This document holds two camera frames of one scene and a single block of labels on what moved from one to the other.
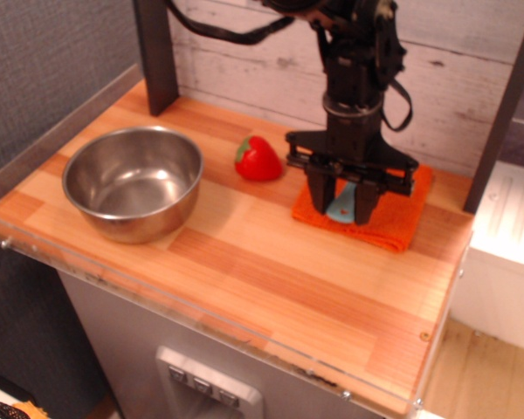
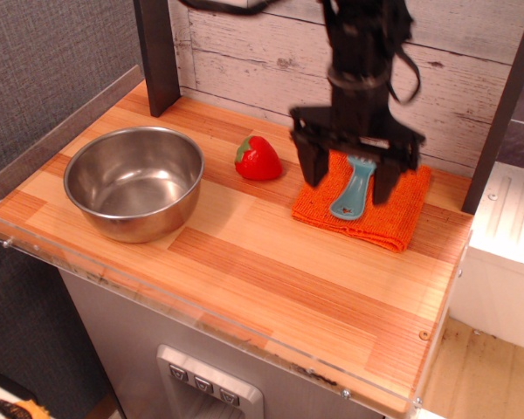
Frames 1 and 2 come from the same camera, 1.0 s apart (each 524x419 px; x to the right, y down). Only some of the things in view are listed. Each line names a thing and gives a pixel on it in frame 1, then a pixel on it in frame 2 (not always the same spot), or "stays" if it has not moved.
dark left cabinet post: x=160 y=74 stays
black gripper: x=352 y=146 to x=358 y=115
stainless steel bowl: x=134 y=184 stays
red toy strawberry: x=257 y=160 stays
